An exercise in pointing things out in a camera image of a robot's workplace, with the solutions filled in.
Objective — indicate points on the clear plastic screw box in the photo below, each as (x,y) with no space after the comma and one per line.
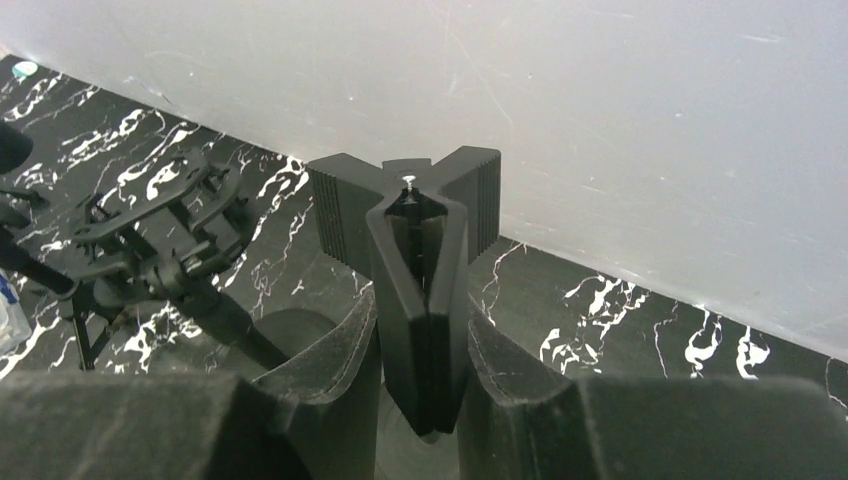
(15,326)

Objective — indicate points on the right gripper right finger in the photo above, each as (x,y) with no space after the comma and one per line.
(522,420)

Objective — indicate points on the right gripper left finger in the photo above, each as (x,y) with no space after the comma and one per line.
(314,417)

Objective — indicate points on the black round-base shock-mount stand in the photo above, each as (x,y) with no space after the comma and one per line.
(168,250)

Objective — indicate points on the black round-base clip stand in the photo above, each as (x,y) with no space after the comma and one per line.
(413,227)

